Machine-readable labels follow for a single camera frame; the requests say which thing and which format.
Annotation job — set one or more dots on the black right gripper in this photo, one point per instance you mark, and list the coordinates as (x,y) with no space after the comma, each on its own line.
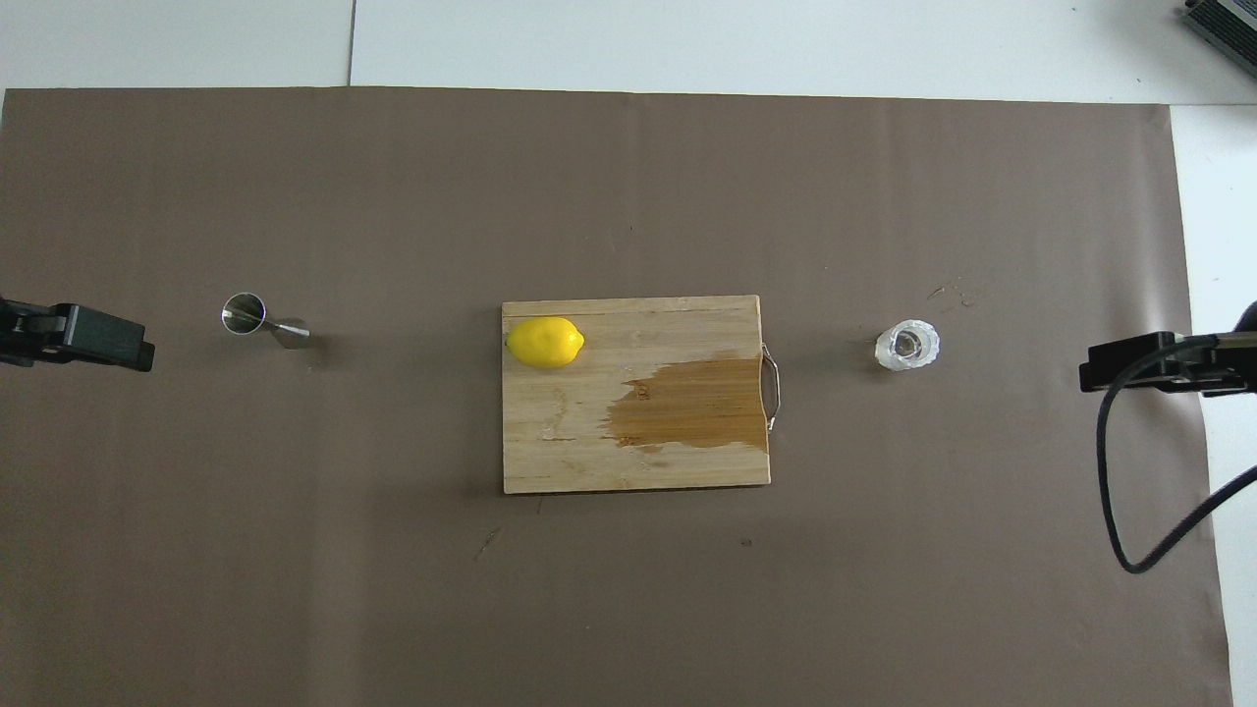
(1249,319)

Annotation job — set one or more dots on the steel double jigger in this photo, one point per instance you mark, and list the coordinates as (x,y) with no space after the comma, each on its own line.
(244,314)

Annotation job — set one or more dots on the clear faceted glass cup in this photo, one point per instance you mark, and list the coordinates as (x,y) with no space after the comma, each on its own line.
(908,346)

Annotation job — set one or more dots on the brown paper table mat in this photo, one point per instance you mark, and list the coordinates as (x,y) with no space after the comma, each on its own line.
(393,589)

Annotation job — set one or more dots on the yellow lemon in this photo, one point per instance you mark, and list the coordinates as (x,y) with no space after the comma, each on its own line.
(545,342)

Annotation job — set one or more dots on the wooden cutting board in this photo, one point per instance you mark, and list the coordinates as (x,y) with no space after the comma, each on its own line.
(589,442)

